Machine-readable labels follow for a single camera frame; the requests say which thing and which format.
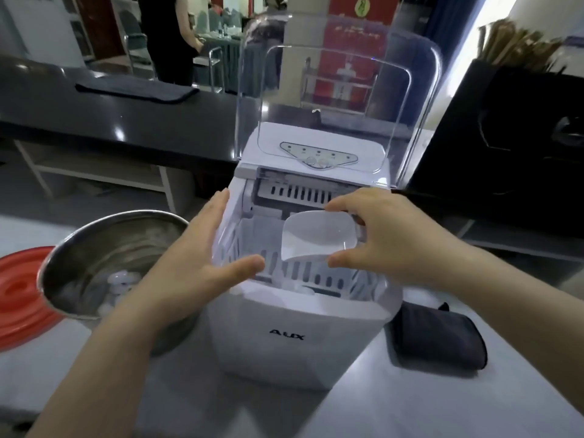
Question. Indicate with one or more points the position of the white ice basket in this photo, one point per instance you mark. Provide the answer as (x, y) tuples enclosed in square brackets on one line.
[(255, 250)]

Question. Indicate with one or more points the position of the bundle of wooden sticks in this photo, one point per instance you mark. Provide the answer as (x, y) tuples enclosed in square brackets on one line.
[(518, 43)]

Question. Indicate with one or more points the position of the red poster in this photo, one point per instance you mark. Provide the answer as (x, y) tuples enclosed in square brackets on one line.
[(360, 22)]

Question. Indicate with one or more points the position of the person's right forearm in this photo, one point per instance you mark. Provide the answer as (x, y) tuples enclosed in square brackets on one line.
[(515, 305)]

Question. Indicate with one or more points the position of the red plastic lid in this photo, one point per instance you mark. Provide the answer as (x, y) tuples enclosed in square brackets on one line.
[(20, 301)]

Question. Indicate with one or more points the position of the black box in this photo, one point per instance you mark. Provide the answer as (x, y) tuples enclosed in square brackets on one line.
[(506, 145)]

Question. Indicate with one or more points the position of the person's left thumb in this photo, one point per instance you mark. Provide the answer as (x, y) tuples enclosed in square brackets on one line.
[(237, 271)]

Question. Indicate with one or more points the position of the folded dark grey cloth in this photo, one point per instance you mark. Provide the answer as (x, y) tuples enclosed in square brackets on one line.
[(433, 335)]

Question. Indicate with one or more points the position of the black counter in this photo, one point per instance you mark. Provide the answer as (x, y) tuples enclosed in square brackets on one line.
[(114, 118)]

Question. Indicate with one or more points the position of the clear plastic ice maker lid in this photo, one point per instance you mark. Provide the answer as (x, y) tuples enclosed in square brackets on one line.
[(337, 95)]

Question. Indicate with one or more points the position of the dark cloth on counter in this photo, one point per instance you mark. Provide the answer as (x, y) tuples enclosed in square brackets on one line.
[(137, 91)]

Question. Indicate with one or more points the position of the person's right hand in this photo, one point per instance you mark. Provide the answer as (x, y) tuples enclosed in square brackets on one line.
[(392, 241)]

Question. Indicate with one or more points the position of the clear plastic ice scoop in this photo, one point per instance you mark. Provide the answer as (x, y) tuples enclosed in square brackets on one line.
[(315, 237)]

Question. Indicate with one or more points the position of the stainless steel bowl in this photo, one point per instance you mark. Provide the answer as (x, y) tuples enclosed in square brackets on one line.
[(91, 264)]

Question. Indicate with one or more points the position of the metal frame chair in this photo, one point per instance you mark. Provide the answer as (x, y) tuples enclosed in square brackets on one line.
[(137, 50)]

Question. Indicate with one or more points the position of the white ice maker machine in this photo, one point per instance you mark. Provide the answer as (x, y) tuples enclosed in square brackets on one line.
[(301, 323)]

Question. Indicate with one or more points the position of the person's left hand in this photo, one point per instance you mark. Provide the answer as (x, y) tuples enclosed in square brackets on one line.
[(191, 264)]

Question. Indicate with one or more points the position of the person's left forearm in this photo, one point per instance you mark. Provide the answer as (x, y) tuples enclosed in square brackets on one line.
[(105, 360)]

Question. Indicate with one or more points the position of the person's right thumb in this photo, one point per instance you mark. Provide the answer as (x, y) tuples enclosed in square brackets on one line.
[(349, 257)]

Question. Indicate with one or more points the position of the white shelf unit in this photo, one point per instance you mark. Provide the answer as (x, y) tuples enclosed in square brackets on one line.
[(100, 173)]

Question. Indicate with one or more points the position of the pile of ice cubes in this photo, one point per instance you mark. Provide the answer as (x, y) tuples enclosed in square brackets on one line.
[(117, 287)]

